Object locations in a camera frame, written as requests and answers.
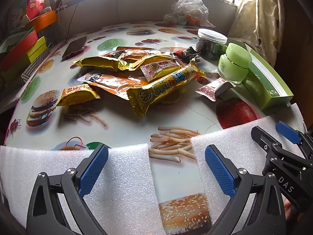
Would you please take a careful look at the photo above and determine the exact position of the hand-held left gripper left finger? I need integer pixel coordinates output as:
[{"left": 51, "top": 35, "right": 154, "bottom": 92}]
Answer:
[{"left": 26, "top": 144, "right": 109, "bottom": 235}]

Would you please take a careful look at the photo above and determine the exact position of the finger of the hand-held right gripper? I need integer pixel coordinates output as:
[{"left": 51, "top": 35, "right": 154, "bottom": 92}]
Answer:
[
  {"left": 275, "top": 121, "right": 313, "bottom": 157},
  {"left": 251, "top": 126, "right": 284, "bottom": 157}
]

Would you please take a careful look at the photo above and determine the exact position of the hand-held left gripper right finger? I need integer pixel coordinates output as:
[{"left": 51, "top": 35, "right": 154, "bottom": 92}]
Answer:
[{"left": 205, "top": 144, "right": 286, "bottom": 235}]

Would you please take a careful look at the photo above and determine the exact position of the green cardboard box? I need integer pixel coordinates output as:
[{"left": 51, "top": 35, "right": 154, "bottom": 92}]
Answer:
[{"left": 241, "top": 38, "right": 294, "bottom": 110}]

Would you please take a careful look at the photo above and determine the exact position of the white red-patterned candy packet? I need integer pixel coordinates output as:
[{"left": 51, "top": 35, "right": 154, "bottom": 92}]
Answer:
[
  {"left": 195, "top": 78, "right": 236, "bottom": 101},
  {"left": 140, "top": 60, "right": 189, "bottom": 82}
]

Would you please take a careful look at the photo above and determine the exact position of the small yellow-orange snack packet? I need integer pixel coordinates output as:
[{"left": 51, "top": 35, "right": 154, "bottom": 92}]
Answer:
[{"left": 57, "top": 84, "right": 101, "bottom": 107}]

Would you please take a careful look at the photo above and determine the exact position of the orange pouch with white end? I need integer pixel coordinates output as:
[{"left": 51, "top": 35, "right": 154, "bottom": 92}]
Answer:
[
  {"left": 77, "top": 72, "right": 147, "bottom": 101},
  {"left": 116, "top": 46, "right": 172, "bottom": 61}
]

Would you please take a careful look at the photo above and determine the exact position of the long yellow snack packet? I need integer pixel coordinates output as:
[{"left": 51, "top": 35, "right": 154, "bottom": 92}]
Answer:
[{"left": 127, "top": 62, "right": 207, "bottom": 117}]

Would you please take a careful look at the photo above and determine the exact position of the shiny gold snack packet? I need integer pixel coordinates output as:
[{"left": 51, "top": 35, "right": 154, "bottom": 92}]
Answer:
[{"left": 71, "top": 56, "right": 129, "bottom": 72}]

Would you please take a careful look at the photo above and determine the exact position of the yellow snack packet brown band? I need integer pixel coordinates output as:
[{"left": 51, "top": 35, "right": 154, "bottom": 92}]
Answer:
[{"left": 128, "top": 55, "right": 183, "bottom": 72}]

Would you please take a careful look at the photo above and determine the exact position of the small dark red packet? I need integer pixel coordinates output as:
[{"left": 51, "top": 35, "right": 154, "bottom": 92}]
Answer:
[{"left": 104, "top": 51, "right": 123, "bottom": 59}]

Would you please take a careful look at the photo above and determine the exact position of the black and red snack packet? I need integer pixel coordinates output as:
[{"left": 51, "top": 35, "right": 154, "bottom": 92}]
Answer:
[{"left": 174, "top": 47, "right": 202, "bottom": 59}]

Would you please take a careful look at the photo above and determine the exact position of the white foam sheet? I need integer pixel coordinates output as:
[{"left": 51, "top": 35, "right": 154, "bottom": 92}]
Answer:
[
  {"left": 190, "top": 102, "right": 306, "bottom": 226},
  {"left": 0, "top": 143, "right": 163, "bottom": 235}
]

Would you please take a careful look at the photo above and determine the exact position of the green cream jar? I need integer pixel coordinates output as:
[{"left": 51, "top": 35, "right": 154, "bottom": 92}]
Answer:
[{"left": 218, "top": 43, "right": 252, "bottom": 84}]

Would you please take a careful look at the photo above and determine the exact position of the clear jar with dark contents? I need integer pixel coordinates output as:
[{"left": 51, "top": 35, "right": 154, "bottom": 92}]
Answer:
[{"left": 196, "top": 29, "right": 228, "bottom": 61}]

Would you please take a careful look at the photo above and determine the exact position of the grey striped box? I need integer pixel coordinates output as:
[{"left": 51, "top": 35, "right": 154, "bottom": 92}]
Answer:
[{"left": 0, "top": 54, "right": 50, "bottom": 93}]

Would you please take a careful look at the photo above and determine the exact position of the cream curtain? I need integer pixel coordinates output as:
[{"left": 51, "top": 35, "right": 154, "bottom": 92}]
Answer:
[{"left": 227, "top": 0, "right": 286, "bottom": 64}]

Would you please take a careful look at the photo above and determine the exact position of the black smartphone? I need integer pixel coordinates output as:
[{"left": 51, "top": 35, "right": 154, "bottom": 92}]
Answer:
[{"left": 62, "top": 36, "right": 88, "bottom": 59}]

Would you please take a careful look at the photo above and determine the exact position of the yellow-green box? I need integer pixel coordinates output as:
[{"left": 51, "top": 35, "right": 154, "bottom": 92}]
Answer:
[{"left": 27, "top": 36, "right": 49, "bottom": 63}]

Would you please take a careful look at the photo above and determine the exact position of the red textured box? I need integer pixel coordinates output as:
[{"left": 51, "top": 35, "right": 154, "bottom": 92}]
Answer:
[{"left": 0, "top": 27, "right": 39, "bottom": 71}]

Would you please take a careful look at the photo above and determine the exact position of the clear plastic bag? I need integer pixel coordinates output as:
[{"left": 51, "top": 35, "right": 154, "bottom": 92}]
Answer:
[{"left": 163, "top": 0, "right": 216, "bottom": 27}]

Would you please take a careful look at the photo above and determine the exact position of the red standing bag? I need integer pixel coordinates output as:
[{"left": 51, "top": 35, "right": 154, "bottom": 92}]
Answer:
[{"left": 26, "top": 0, "right": 49, "bottom": 20}]

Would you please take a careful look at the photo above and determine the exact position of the black cable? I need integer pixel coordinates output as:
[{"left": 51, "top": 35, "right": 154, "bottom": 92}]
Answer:
[{"left": 66, "top": 1, "right": 82, "bottom": 41}]

